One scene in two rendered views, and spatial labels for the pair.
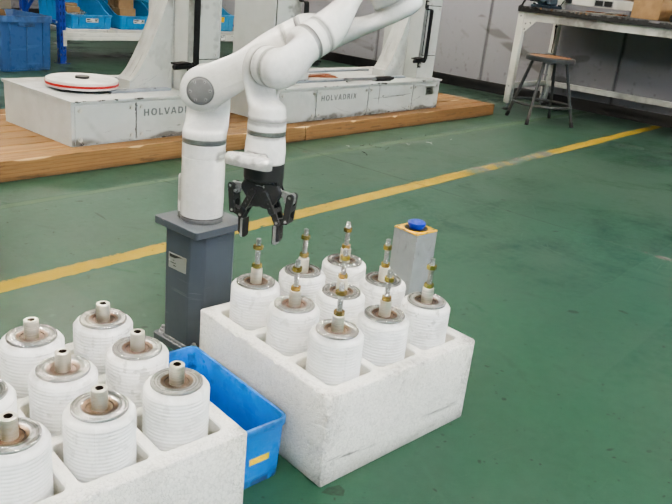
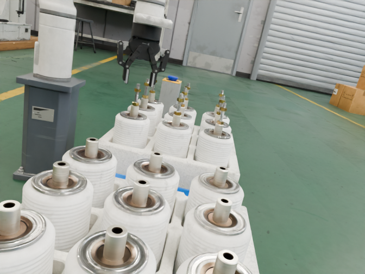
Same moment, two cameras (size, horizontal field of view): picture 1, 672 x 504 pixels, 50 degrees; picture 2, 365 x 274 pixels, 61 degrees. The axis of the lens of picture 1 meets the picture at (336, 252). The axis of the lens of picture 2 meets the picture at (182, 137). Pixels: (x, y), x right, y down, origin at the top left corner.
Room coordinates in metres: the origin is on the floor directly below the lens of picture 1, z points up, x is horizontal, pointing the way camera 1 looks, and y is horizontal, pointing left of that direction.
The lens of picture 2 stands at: (0.60, 0.62, 0.48)
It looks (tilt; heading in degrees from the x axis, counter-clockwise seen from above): 17 degrees down; 316
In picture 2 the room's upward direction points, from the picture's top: 12 degrees clockwise
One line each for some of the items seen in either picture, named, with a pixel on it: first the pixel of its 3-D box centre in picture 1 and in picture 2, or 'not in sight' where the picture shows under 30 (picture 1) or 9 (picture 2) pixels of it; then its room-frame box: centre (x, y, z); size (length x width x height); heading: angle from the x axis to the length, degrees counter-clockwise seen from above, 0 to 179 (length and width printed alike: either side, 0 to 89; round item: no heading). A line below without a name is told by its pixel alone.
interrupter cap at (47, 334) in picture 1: (31, 336); (60, 182); (1.00, 0.46, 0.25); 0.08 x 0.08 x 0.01
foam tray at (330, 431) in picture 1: (333, 364); (170, 162); (1.30, -0.02, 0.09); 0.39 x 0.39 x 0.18; 44
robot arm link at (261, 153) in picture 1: (260, 146); (151, 12); (1.29, 0.16, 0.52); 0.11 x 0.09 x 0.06; 159
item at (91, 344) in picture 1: (103, 366); (86, 198); (1.09, 0.37, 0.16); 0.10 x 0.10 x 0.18
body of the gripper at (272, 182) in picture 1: (263, 182); (145, 41); (1.31, 0.15, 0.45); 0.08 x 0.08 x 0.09
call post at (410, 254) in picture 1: (406, 291); (165, 118); (1.56, -0.17, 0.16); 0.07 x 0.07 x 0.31; 44
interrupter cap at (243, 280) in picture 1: (255, 281); (133, 116); (1.31, 0.15, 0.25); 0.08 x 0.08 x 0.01
